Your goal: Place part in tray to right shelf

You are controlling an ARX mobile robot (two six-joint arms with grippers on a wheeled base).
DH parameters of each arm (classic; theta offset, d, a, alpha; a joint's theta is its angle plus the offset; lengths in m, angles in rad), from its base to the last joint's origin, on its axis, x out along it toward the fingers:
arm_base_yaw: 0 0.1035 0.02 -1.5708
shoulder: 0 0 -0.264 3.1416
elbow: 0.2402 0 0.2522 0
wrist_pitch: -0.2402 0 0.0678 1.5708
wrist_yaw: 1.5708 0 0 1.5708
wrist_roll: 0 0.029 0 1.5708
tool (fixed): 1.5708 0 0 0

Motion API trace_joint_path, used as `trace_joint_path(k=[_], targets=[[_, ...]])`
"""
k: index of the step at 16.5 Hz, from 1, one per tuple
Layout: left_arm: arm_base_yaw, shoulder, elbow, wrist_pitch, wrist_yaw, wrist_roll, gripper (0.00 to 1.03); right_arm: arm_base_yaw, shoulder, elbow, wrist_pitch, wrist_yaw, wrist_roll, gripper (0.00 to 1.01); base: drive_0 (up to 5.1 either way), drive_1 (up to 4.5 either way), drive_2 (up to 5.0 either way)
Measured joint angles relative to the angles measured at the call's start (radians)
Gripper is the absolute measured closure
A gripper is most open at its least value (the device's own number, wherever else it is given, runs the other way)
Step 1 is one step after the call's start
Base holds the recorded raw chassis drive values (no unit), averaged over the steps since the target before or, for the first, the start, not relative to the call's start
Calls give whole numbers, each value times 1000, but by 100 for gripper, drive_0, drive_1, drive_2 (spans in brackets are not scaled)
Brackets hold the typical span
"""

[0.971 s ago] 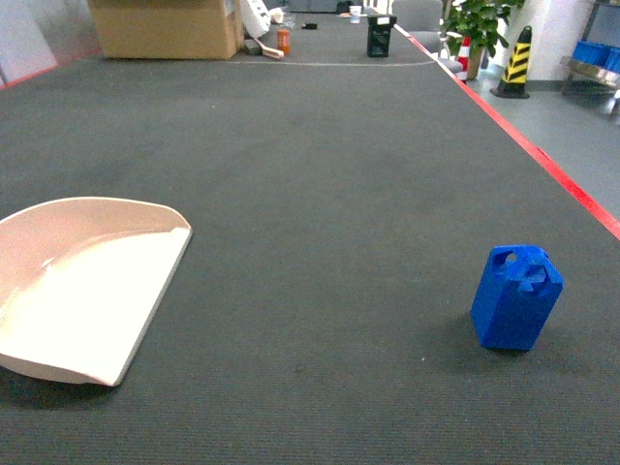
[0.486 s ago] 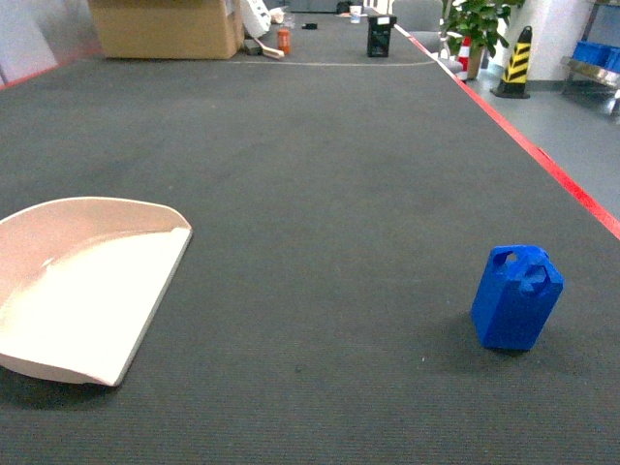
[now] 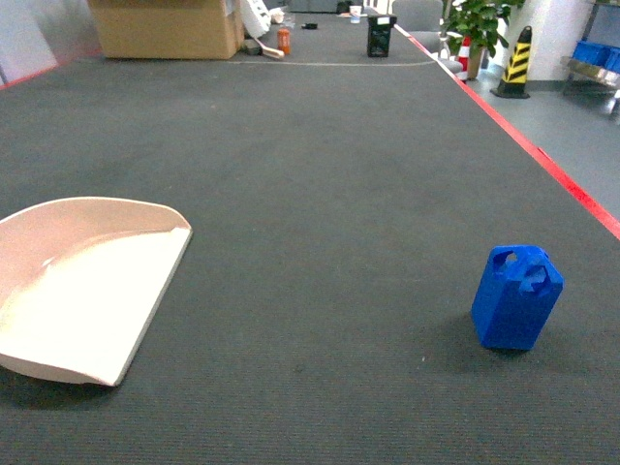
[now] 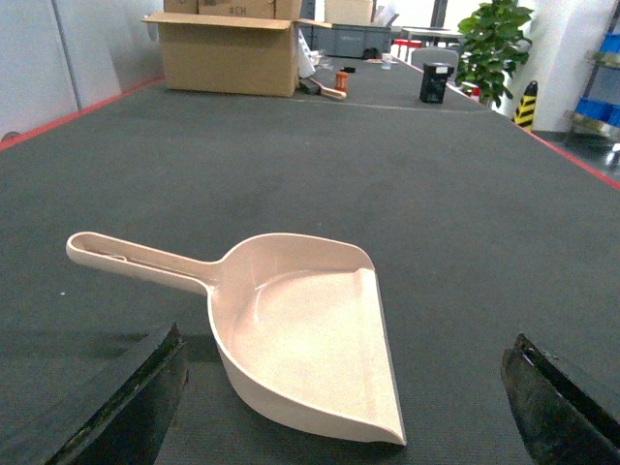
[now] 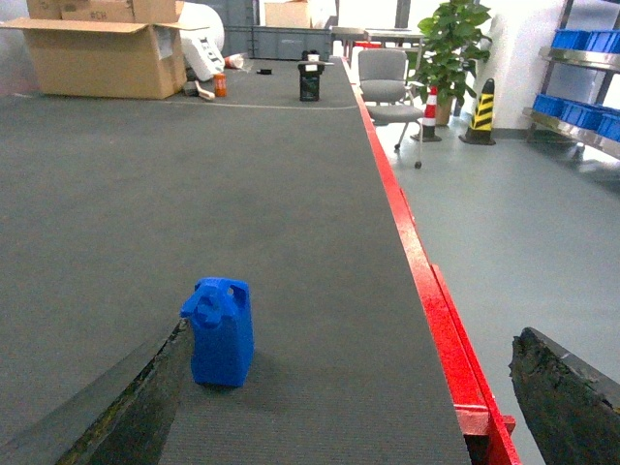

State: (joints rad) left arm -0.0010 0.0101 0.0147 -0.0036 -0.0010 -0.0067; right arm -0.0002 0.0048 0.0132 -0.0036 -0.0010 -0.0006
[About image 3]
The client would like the steel roller shelf rack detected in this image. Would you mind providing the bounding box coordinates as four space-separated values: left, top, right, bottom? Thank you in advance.
559 0 620 117

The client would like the red white traffic cone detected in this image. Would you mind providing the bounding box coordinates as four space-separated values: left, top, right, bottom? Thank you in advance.
455 36 471 82

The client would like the orange can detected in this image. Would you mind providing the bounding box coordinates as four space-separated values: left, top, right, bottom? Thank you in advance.
277 27 291 55

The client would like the white paper cup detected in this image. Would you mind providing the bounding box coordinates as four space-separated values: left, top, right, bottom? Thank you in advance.
349 5 362 24

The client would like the beige plastic dustpan tray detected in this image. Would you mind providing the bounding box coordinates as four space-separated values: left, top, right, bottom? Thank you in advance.
1 197 193 387

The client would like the blue plastic block part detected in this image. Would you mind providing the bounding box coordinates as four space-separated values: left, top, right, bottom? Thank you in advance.
471 245 564 351

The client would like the grey office chair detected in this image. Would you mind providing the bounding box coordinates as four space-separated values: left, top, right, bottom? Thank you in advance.
392 0 463 75

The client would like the large cardboard box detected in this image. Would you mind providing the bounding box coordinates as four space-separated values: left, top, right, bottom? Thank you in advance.
87 0 244 59

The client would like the black box on table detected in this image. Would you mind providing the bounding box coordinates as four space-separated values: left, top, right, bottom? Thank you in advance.
366 15 397 58

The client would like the green potted plant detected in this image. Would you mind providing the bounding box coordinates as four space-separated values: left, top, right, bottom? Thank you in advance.
444 0 525 80

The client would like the yellow black striped bollard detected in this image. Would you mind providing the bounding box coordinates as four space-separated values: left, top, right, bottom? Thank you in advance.
490 25 532 99

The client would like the wooden handled brush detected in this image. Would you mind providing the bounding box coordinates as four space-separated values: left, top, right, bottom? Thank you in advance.
241 39 285 60

